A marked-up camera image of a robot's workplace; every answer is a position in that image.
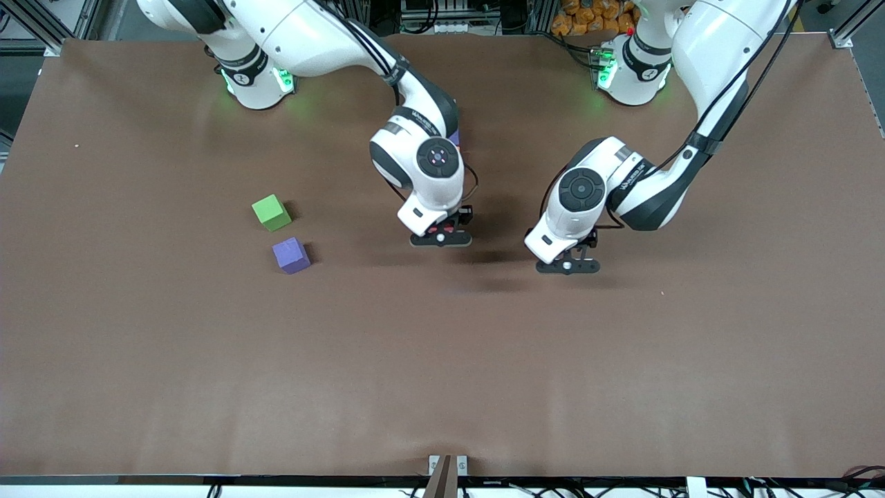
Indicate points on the black chair caster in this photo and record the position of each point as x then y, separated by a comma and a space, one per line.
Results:
825, 7

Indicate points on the paper table cover sheet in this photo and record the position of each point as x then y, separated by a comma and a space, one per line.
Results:
442, 387

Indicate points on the white metal bracket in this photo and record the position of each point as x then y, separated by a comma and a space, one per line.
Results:
433, 465

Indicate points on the green foam cube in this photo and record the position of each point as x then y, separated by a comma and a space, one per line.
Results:
271, 212

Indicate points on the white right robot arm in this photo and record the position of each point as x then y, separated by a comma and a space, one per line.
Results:
304, 34

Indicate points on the aluminium frame profile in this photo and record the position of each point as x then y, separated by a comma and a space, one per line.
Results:
857, 22
41, 24

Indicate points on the white power strip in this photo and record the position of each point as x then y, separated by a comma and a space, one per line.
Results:
442, 28

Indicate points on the aluminium frame post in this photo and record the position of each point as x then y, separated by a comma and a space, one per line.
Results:
543, 17

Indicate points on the crimson foam cube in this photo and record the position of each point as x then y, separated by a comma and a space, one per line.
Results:
449, 229

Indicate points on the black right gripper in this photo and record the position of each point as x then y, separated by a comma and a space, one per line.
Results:
464, 214

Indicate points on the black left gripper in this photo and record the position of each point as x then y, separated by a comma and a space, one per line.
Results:
590, 238

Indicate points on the orange lumpy objects pile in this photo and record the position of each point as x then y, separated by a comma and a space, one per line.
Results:
588, 17

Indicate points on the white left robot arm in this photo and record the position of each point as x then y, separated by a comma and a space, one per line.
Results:
712, 48

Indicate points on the purple foam cube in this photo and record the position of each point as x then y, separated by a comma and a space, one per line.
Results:
455, 137
290, 254

